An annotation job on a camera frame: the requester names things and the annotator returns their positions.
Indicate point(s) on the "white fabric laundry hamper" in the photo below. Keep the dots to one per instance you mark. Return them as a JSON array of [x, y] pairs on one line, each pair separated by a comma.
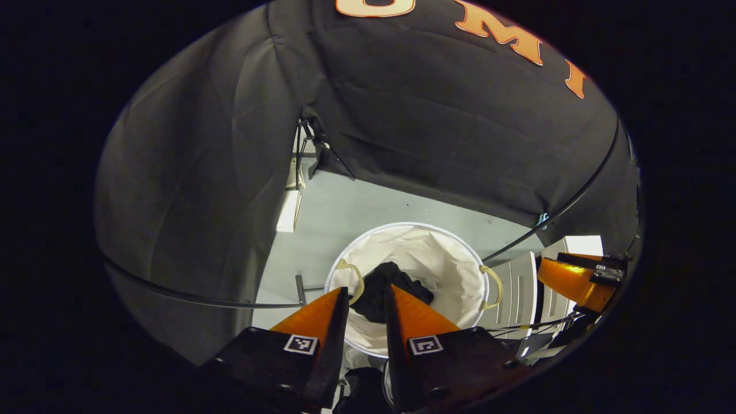
[[437, 264]]

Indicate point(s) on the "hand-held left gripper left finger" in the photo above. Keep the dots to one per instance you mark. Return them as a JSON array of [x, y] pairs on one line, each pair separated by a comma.
[[330, 356]]

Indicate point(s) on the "dark rounded object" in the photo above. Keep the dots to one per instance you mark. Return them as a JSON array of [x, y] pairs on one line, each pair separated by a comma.
[[365, 394]]

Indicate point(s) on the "black clothes rack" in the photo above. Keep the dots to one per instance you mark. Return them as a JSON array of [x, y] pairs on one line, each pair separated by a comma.
[[300, 290]]

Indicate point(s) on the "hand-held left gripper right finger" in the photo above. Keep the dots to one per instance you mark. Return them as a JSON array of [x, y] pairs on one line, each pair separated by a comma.
[[397, 356]]

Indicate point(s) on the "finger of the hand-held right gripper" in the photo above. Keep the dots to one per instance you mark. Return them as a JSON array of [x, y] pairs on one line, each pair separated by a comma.
[[569, 282]]

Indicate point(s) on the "black tripod stand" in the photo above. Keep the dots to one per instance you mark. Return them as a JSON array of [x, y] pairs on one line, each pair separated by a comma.
[[310, 138]]

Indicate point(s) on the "white box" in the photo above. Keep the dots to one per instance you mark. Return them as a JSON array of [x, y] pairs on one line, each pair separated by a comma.
[[287, 211]]

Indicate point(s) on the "black knit jacket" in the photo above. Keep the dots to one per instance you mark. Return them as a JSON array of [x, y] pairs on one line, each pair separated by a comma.
[[385, 287]]

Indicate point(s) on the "black backdrop cloth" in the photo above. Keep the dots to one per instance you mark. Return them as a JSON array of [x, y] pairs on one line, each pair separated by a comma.
[[431, 115]]

